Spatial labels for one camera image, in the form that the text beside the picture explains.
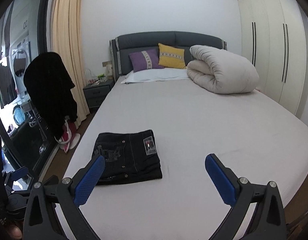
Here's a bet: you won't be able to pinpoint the cream wardrobe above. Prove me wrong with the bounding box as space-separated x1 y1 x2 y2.
238 0 308 118

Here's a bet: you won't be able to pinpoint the dark grey headboard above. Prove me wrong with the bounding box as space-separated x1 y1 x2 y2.
109 31 228 81

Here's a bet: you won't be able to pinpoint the black denim pants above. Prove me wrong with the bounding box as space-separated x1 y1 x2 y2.
92 129 163 185

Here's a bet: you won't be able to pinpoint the person's left hand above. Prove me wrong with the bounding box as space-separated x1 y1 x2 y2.
6 225 22 240

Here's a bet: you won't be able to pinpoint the yellow cushion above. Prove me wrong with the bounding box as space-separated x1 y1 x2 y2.
158 43 186 69

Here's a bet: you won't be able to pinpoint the dark grey nightstand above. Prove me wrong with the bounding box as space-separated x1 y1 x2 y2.
83 80 115 111

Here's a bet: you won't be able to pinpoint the purple cushion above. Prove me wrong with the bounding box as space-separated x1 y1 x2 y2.
129 49 164 73

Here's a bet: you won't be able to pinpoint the white bed mattress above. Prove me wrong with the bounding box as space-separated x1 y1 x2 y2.
65 78 308 239

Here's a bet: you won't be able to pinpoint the rolled beige duvet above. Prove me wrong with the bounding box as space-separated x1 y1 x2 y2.
187 45 259 94

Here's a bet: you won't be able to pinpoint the black hanging garment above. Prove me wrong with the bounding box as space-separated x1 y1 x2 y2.
23 52 78 140

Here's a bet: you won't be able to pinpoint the white pillow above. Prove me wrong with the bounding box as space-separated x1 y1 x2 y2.
121 68 189 84

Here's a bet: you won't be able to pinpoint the beige curtain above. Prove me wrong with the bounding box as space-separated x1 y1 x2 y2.
51 0 89 127

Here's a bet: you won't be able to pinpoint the red and white bag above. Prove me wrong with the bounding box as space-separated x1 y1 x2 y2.
55 120 81 153

